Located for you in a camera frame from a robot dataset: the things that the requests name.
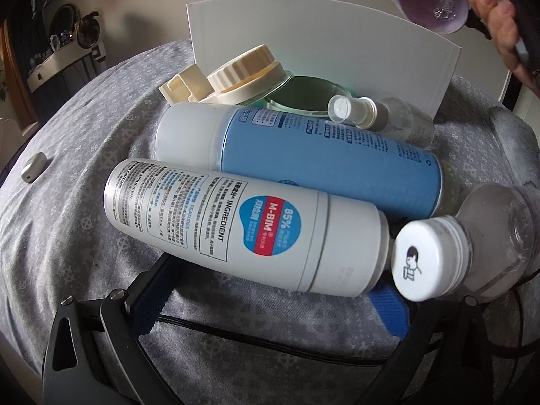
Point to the grey fuzzy cloth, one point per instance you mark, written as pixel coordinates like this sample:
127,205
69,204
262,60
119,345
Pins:
512,143

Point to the person's right hand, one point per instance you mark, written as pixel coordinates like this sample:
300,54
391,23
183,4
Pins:
500,25

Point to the small grey case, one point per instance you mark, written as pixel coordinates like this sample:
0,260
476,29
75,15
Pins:
33,167

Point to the cream screw jar lid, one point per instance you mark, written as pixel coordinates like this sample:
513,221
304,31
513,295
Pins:
249,76

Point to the white wall shelf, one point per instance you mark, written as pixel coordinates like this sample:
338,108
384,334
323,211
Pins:
59,61

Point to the small clear spray bottle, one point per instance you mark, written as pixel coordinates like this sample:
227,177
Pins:
379,114

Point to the blue spray can white cap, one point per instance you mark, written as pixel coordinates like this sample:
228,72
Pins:
337,164

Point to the green glass jar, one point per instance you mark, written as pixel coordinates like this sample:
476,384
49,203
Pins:
303,93

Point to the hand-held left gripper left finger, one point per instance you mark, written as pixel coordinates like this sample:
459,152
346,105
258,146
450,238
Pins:
145,303

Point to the cream plastic clip piece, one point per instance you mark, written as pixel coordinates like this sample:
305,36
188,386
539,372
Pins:
185,84

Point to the white board panel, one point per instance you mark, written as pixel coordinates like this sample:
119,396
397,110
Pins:
295,38

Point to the grey patterned blanket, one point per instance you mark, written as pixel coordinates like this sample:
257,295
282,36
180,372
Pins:
84,228

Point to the wooden door frame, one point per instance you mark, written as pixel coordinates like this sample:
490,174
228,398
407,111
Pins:
17,88

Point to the round mirror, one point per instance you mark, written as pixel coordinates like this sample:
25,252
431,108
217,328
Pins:
64,21

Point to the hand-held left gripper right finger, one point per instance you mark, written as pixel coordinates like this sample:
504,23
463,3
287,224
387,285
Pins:
390,310

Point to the clear plastic bottle white cap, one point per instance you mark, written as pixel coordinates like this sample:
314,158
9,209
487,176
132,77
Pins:
422,257

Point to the purple measuring cup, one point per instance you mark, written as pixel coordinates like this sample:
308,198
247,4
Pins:
426,4

